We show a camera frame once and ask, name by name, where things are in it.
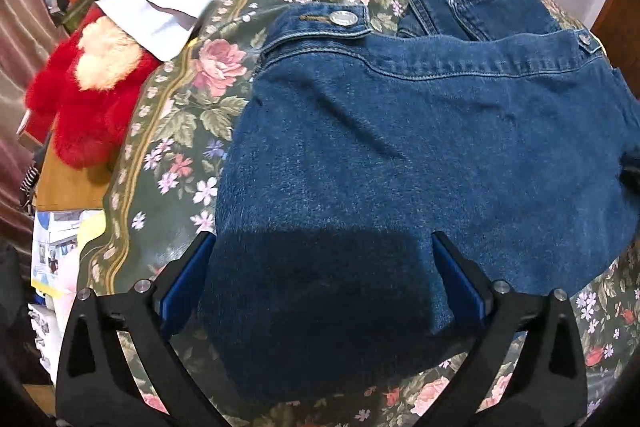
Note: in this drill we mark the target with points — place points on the black white striped cloth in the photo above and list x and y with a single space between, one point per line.
27 184

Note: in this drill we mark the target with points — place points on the floral green blanket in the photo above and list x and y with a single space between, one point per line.
165 157

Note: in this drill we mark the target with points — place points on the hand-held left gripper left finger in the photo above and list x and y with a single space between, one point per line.
187 274

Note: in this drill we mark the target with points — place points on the red plush toy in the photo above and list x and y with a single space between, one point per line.
85 117

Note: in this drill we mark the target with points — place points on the stack of printed papers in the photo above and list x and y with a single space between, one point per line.
55 247

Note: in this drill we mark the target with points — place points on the striped pink gold curtain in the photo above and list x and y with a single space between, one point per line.
15 57

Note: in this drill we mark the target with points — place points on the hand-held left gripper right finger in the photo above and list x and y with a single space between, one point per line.
457 279

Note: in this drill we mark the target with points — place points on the wooden nightstand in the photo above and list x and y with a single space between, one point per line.
65 187

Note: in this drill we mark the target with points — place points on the blue denim jacket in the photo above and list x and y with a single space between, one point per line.
400 132

